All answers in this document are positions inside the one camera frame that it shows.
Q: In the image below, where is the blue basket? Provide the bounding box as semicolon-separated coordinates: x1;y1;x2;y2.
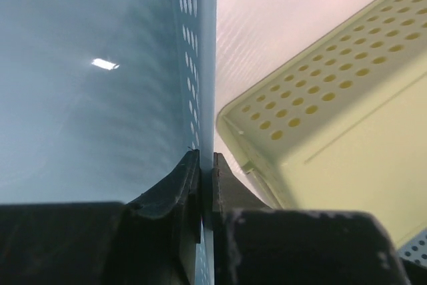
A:
398;230;427;267
1;0;217;284

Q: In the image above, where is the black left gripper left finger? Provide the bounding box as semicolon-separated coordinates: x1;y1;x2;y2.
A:
1;150;201;284

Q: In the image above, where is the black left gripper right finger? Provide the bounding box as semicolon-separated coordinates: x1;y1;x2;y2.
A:
212;153;412;284

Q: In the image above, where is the green perforated plastic basket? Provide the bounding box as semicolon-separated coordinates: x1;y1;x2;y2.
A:
217;0;426;247

